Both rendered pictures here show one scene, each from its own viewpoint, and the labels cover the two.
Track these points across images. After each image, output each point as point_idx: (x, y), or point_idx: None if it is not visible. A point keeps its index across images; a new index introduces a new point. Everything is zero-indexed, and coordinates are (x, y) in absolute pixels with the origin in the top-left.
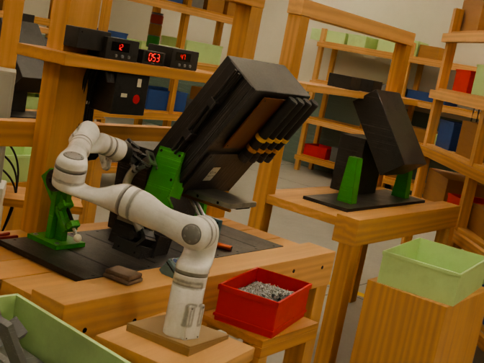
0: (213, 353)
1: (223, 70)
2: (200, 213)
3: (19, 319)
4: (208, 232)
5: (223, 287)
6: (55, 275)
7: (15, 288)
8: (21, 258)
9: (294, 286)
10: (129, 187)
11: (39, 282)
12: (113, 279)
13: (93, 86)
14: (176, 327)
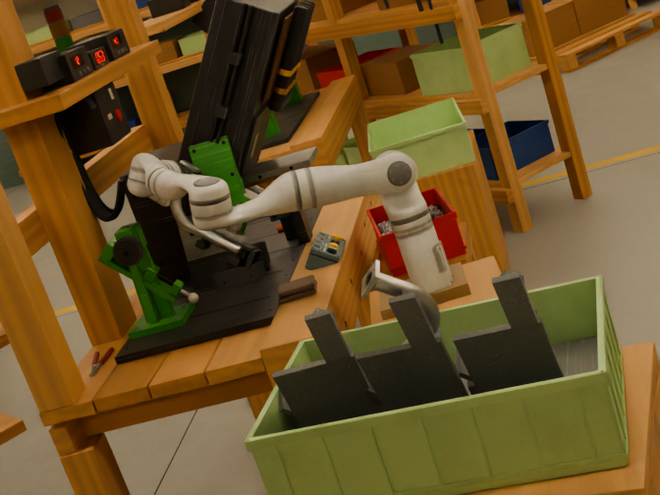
0: (480, 279)
1: (223, 14)
2: None
3: None
4: (412, 160)
5: (387, 237)
6: (233, 337)
7: (232, 366)
8: (166, 354)
9: None
10: (295, 173)
11: (239, 349)
12: (295, 298)
13: (67, 128)
14: (435, 278)
